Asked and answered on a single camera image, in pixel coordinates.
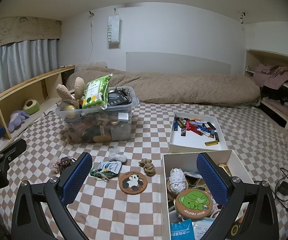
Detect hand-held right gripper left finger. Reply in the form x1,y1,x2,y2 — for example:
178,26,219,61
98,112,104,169
10,151,94,240

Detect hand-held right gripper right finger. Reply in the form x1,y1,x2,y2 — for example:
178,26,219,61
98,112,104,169
196,152,277,240

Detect deep white cardboard box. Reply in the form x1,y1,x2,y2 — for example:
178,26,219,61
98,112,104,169
163,149,255,240

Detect blue white medicine sachet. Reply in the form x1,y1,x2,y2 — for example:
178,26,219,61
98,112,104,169
98,162,122,173

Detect round panda coaster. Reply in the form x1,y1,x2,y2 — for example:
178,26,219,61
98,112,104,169
118,171,148,194

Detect purple plush toy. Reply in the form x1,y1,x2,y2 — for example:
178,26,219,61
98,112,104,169
8,110,31,133

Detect small clear pink packet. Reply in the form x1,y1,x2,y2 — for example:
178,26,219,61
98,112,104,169
50,156,62,173

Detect round green bear coaster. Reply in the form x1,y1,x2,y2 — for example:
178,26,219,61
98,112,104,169
176,189,213,220

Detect white yarn ball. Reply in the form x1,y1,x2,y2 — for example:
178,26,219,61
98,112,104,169
169,167,186,193

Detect shallow white tray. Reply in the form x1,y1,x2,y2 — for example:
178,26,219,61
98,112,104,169
169,112,228,154

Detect round cork coaster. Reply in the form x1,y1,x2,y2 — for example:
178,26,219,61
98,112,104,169
166,179,184,200

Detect avocado plush toy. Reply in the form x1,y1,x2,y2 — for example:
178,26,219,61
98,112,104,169
22,98,40,115

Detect white mesh cloth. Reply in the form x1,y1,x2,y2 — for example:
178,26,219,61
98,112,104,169
108,148,128,162

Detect pile of colourful lighters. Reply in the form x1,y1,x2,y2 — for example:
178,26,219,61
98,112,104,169
173,117,220,146

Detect wooden bedside shelf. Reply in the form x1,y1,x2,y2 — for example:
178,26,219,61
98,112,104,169
0,65,76,140

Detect blue packet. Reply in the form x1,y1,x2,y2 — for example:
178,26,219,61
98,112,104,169
169,219,194,240

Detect clear plastic storage bin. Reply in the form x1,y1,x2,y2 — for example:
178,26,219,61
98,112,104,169
56,86,139,144

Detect black charger block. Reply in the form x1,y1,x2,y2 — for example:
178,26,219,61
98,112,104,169
277,181,288,195

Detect grey curtain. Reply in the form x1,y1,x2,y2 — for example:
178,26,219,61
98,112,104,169
0,39,60,103

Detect beige fuzzy plush stick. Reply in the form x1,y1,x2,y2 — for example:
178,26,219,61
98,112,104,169
56,84,76,102
74,76,85,100

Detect green dotted wipes pack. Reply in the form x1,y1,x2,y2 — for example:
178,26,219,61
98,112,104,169
82,74,113,109

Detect flat black box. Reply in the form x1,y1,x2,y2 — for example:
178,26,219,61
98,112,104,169
108,90,131,106

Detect brown textured quilt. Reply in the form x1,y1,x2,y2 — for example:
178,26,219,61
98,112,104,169
66,66,262,108

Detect beige printed valance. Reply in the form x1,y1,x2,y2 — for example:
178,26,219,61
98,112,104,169
0,16,62,52

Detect dark clothes pile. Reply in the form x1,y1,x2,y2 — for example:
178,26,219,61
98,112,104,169
261,80,288,105

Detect beige fuzzy pillow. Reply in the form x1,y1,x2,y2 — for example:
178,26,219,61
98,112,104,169
74,62,107,72

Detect pink clothes pile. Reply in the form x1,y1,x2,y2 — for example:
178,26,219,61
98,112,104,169
252,64,288,88

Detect hanging white paper bag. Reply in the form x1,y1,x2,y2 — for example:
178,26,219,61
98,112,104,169
108,15,121,49

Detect green cord bundle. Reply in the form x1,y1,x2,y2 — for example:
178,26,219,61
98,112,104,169
89,169,116,182

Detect tan rope bundle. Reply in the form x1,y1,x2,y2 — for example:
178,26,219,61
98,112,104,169
138,158,157,177

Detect black charger cable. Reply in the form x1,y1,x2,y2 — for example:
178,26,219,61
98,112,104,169
254,167,288,212

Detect white hanging cable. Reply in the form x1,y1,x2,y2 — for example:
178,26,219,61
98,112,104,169
88,10,94,59

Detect wall hook with cord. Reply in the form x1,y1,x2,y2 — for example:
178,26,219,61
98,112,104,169
237,11,246,32

